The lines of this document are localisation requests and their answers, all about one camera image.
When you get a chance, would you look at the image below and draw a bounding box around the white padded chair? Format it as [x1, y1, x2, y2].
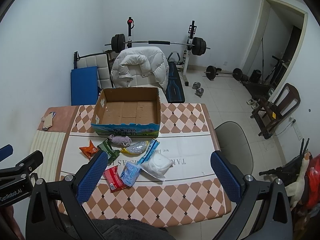
[73, 51, 166, 106]

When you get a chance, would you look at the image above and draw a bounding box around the small cardboard piece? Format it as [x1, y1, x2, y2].
[42, 112, 56, 131]

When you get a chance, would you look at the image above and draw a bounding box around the cardboard box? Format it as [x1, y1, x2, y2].
[91, 87, 161, 137]

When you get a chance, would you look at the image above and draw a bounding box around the barbell on rack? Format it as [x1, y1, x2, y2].
[105, 34, 210, 56]

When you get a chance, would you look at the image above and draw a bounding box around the red bag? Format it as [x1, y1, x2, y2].
[304, 155, 320, 210]

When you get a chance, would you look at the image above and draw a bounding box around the silver yellow scrub sponge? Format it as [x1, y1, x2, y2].
[120, 141, 149, 155]

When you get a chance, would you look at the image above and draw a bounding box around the chrome dumbbell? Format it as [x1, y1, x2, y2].
[195, 87, 204, 98]
[192, 82, 201, 90]

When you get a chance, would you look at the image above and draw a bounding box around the barbell on floor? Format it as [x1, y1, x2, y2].
[204, 65, 243, 81]

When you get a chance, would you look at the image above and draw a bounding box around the white goose plush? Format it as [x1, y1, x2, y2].
[285, 151, 311, 210]

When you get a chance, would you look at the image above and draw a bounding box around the red snack packet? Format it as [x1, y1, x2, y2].
[103, 166, 127, 193]

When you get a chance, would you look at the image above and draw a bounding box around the white puffer jacket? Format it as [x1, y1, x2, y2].
[111, 46, 169, 91]

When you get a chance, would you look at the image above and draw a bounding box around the dark wooden chair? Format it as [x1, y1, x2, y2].
[250, 83, 301, 140]

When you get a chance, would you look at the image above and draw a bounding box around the white soft bag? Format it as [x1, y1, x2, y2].
[140, 152, 174, 181]

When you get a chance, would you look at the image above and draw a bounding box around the lilac soft cloth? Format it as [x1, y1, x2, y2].
[108, 134, 132, 147]

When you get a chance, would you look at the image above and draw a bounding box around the light blue tissue pack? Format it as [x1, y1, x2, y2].
[120, 161, 141, 187]

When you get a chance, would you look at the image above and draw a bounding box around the orange snack packet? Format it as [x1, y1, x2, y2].
[79, 140, 98, 160]

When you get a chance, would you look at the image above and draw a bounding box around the blue folded mat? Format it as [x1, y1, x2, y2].
[71, 66, 98, 106]

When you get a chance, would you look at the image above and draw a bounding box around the long blue wrapper packet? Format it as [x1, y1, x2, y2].
[137, 139, 160, 165]

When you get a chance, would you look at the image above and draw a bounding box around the grey round chair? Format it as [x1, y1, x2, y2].
[215, 121, 253, 175]

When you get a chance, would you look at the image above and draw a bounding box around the green snack packet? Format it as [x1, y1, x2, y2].
[98, 139, 120, 166]

